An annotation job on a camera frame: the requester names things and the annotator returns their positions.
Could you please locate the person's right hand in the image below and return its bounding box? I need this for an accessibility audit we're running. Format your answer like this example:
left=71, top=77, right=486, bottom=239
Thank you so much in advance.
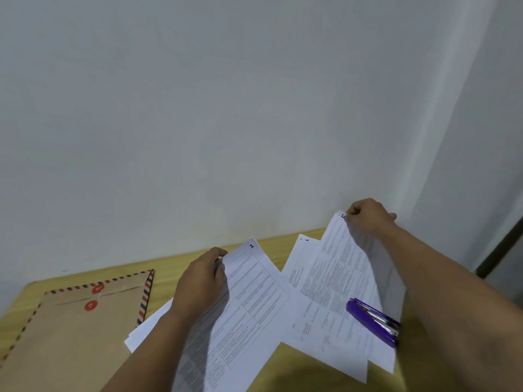
left=345, top=198, right=398, bottom=241

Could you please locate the person's left hand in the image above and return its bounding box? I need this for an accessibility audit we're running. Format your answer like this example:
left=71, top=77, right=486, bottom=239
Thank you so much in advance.
left=169, top=247, right=229, bottom=323

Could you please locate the printed paper sheet with table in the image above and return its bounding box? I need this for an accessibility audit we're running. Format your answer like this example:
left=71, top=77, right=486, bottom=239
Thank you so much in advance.
left=172, top=238, right=304, bottom=392
left=299, top=210, right=408, bottom=374
left=281, top=234, right=369, bottom=384

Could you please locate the person's left forearm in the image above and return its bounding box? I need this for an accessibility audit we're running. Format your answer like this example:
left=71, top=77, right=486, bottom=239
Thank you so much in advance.
left=100, top=309, right=197, bottom=392

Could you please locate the person's right forearm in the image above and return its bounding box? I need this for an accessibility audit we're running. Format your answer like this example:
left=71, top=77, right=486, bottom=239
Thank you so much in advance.
left=374, top=222, right=523, bottom=392

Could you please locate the plain white paper sheet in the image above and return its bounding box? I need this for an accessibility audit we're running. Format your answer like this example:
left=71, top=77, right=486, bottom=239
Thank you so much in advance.
left=124, top=298, right=175, bottom=354

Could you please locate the purple stapler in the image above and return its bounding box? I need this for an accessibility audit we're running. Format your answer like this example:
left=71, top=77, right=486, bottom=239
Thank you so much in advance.
left=346, top=298, right=402, bottom=349

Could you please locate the brown string-tie envelope striped border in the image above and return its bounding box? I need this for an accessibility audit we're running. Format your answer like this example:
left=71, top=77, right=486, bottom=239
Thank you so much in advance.
left=0, top=269, right=155, bottom=392

